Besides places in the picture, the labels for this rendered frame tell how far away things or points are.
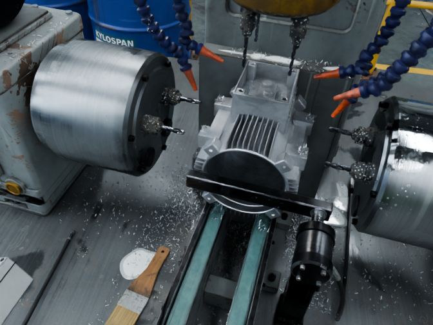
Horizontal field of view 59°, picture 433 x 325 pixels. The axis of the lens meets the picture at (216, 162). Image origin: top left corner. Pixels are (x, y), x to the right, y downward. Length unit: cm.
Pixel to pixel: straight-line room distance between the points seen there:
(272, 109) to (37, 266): 57
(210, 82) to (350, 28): 30
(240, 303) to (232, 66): 44
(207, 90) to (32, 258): 51
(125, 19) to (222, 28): 133
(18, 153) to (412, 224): 72
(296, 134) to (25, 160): 53
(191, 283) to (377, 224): 32
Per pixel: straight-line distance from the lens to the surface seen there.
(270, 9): 56
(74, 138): 74
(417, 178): 64
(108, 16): 222
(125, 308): 79
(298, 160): 67
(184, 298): 67
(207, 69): 81
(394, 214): 66
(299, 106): 78
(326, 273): 59
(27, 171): 88
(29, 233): 95
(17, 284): 57
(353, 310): 84
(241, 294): 67
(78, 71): 73
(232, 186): 66
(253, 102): 67
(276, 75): 77
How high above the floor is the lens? 151
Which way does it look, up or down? 44 degrees down
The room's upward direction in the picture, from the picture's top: 3 degrees clockwise
